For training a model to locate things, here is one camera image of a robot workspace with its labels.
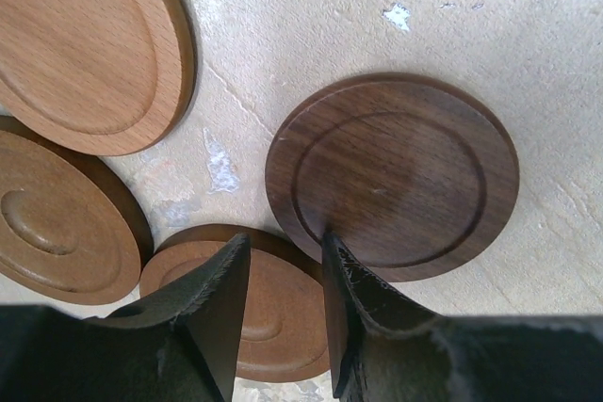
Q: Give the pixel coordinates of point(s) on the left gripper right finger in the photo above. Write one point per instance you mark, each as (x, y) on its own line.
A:
(384, 346)

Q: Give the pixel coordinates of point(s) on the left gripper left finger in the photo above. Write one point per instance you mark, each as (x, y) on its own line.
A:
(179, 343)

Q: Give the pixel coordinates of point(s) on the brown ringed coaster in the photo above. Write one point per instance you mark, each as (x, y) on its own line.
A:
(70, 228)
(284, 336)

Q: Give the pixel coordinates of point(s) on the dark walnut coaster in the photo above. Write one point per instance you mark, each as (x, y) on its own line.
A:
(414, 175)

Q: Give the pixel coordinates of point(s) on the light wood coaster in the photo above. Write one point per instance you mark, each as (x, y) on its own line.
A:
(104, 77)

